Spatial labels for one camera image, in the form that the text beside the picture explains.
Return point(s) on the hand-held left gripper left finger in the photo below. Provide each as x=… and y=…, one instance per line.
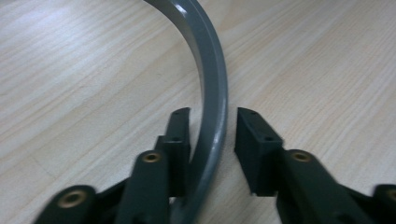
x=177, y=155

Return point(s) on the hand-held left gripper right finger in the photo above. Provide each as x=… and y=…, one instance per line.
x=264, y=161

